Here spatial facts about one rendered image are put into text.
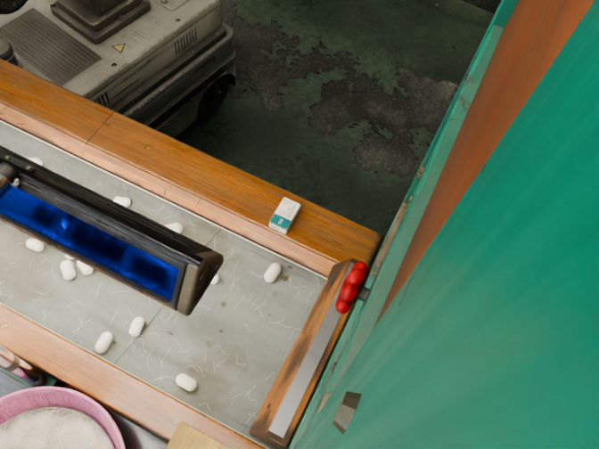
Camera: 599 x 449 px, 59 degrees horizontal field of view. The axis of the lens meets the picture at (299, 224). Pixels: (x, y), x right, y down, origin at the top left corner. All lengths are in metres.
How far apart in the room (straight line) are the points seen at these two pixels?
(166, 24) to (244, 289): 1.02
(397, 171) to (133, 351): 1.35
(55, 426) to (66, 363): 0.09
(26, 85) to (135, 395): 0.67
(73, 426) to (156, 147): 0.51
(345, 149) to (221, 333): 1.26
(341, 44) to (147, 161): 1.51
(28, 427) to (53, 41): 1.13
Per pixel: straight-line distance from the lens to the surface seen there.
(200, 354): 0.91
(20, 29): 1.82
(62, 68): 1.67
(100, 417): 0.91
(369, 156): 2.05
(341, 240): 0.97
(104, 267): 0.63
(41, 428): 0.94
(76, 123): 1.15
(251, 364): 0.90
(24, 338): 0.96
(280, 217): 0.96
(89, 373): 0.91
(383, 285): 0.39
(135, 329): 0.92
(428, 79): 2.37
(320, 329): 0.80
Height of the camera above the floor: 1.62
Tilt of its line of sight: 61 degrees down
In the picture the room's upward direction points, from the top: 10 degrees clockwise
